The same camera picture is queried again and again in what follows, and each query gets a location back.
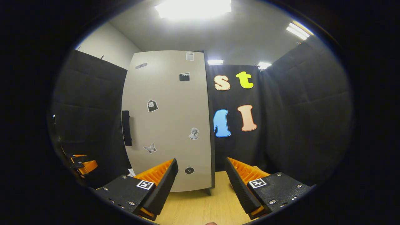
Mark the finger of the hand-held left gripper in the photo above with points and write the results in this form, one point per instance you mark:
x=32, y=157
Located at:
x=89, y=167
x=79, y=157

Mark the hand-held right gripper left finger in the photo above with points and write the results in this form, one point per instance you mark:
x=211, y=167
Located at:
x=164, y=187

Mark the black backdrop cloth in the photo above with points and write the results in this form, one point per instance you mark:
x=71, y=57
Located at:
x=297, y=125

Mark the small ceiling light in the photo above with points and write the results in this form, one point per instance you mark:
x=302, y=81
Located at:
x=264, y=65
x=215, y=62

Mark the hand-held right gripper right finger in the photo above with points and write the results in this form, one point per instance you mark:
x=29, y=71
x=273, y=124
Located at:
x=239, y=190

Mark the twin strip ceiling light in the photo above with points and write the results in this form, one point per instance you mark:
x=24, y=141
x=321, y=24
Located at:
x=298, y=30

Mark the beige cabinet door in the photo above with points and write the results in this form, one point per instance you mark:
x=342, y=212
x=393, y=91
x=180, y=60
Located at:
x=168, y=125

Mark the large ceiling light panel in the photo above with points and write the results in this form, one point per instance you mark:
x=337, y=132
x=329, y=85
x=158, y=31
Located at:
x=192, y=9

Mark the white book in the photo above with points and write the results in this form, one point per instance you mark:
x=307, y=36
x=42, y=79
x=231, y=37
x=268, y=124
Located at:
x=132, y=172

